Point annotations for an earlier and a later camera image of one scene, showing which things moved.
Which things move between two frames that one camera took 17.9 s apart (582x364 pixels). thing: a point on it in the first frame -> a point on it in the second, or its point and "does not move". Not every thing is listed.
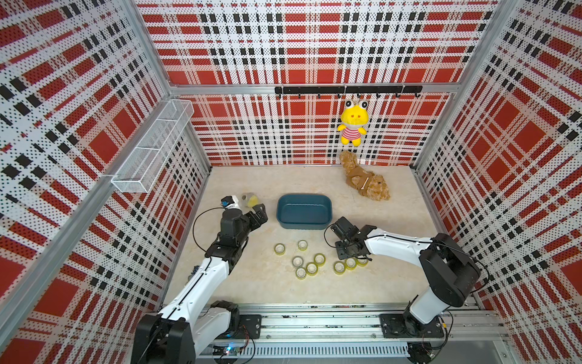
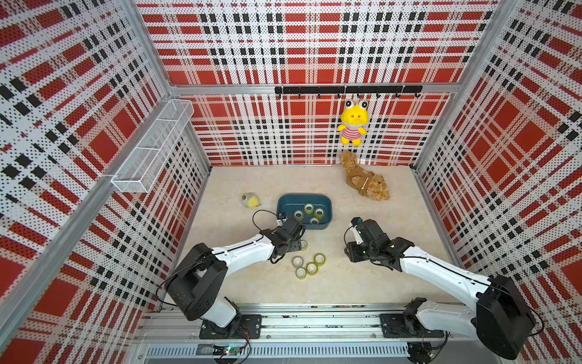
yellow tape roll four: x=320 y=259 does not move
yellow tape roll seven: x=339 y=268 -> x=298 y=215
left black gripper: x=255 y=223 -> x=296 y=244
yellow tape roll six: x=311 y=268 does not move
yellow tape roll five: x=301 y=273 does not move
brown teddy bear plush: x=370 y=185 does not move
